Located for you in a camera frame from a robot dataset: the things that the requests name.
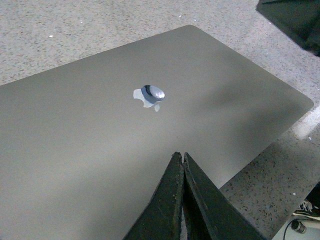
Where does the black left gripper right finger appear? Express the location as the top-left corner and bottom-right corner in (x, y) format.
(182, 152), (265, 240)

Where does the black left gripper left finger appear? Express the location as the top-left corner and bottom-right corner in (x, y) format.
(124, 152), (184, 240)

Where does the silver grey laptop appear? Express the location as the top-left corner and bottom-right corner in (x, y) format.
(0, 25), (314, 240)

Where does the black white sneaker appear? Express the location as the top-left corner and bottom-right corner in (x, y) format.
(292, 194), (320, 221)

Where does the dark object at corner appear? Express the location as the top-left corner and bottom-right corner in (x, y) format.
(256, 0), (320, 57)

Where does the black floor cable with plug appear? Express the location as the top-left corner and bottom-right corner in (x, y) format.
(283, 217), (320, 240)

